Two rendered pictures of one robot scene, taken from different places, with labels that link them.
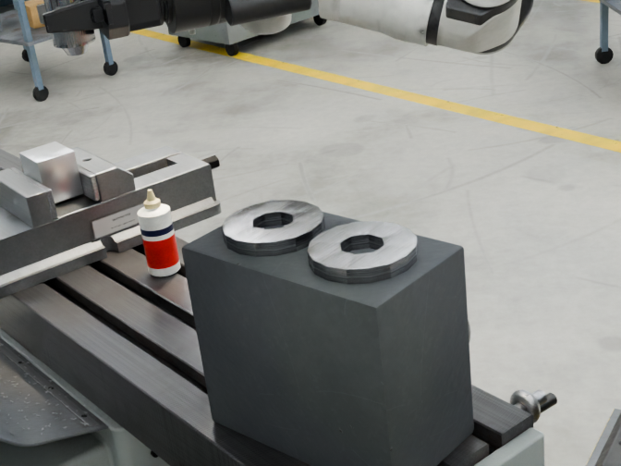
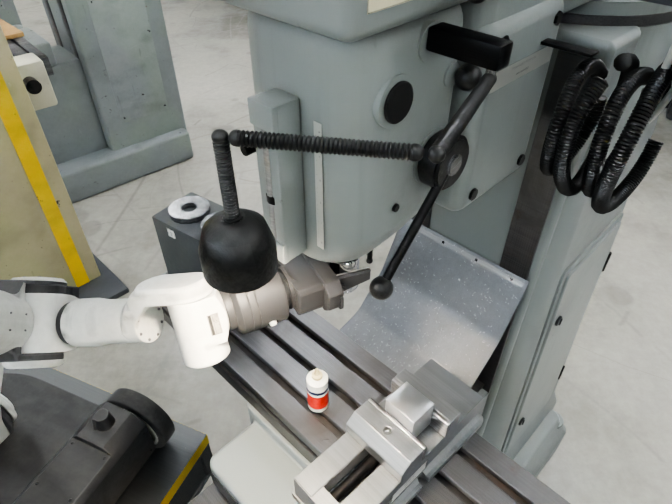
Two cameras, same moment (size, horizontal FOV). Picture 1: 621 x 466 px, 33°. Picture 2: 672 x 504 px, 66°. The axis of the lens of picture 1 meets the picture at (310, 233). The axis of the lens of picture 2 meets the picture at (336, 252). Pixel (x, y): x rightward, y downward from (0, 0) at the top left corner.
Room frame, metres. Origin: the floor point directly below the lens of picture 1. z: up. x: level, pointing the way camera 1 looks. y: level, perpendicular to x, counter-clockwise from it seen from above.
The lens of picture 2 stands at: (1.75, 0.13, 1.78)
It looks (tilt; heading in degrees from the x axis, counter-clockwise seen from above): 41 degrees down; 171
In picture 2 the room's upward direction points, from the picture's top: straight up
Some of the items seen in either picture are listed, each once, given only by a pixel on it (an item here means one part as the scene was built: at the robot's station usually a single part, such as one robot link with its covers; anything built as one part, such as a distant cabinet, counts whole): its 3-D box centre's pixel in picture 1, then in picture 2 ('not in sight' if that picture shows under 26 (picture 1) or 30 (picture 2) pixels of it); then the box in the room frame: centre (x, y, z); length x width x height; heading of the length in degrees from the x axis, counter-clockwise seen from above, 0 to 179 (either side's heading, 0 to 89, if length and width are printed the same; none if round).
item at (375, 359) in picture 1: (328, 333); (212, 250); (0.80, 0.00, 1.00); 0.22 x 0.12 x 0.20; 46
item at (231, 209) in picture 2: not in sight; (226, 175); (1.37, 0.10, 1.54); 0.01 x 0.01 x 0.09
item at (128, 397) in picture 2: not in sight; (139, 418); (0.88, -0.28, 0.50); 0.20 x 0.05 x 0.20; 57
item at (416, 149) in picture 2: not in sight; (334, 146); (1.40, 0.18, 1.58); 0.17 x 0.01 x 0.01; 71
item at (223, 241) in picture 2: not in sight; (236, 242); (1.37, 0.10, 1.47); 0.07 x 0.07 x 0.06
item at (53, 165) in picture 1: (51, 173); (408, 411); (1.29, 0.33, 1.01); 0.06 x 0.05 x 0.06; 34
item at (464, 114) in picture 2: not in sight; (466, 111); (1.36, 0.31, 1.58); 0.17 x 0.01 x 0.01; 144
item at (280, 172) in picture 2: not in sight; (280, 182); (1.23, 0.15, 1.45); 0.04 x 0.04 x 0.21; 36
